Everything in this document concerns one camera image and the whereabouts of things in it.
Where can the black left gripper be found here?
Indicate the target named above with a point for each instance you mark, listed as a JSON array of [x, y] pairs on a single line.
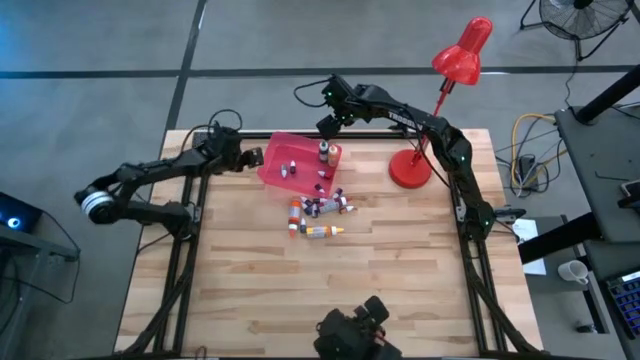
[[235, 159]]

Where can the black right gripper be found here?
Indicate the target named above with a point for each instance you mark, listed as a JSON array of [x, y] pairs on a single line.
[[339, 114]]

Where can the green food coloring bottle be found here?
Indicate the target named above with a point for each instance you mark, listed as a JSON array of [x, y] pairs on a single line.
[[323, 150]]

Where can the small pale dropper bottle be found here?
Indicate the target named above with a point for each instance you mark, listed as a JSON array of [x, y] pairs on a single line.
[[284, 171]]

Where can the pink plastic bin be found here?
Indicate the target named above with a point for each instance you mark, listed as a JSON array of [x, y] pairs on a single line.
[[300, 155]]

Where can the yellow food coloring bottle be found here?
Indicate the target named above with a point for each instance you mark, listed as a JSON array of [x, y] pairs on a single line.
[[320, 231]]

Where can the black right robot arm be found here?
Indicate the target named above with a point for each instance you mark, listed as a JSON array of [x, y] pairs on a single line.
[[460, 160]]

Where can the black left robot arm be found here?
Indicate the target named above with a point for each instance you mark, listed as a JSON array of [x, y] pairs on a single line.
[[160, 167]]

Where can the red food coloring bottle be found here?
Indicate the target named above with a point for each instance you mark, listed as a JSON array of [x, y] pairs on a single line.
[[332, 204]]

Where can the orange bottle with red tip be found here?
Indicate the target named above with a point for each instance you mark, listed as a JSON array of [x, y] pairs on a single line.
[[294, 215]]

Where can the red desk lamp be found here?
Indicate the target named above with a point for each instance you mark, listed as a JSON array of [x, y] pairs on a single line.
[[410, 170]]

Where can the black power brick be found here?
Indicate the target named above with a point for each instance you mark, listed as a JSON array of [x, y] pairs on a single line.
[[527, 165]]

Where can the white paper sheet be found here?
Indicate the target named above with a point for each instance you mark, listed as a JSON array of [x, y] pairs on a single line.
[[525, 231]]

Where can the grey side table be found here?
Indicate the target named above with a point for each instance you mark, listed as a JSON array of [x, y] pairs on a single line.
[[40, 243]]

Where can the black computer with blue light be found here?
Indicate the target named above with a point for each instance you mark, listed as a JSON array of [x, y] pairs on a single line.
[[20, 212]]

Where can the grey side desk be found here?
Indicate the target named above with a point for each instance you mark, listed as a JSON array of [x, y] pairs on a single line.
[[595, 165]]

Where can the black floor fan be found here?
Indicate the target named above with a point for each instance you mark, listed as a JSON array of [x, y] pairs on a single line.
[[582, 20]]

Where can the black pole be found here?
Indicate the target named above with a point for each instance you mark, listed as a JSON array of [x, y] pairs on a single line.
[[607, 95]]

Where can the white mug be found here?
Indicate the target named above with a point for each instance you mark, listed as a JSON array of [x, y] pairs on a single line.
[[572, 271]]

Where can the black keyboard with blue keys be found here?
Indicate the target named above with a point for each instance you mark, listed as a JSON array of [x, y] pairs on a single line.
[[627, 300]]

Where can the black aluminium table frame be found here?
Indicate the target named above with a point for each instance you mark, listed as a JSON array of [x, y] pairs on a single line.
[[370, 135]]

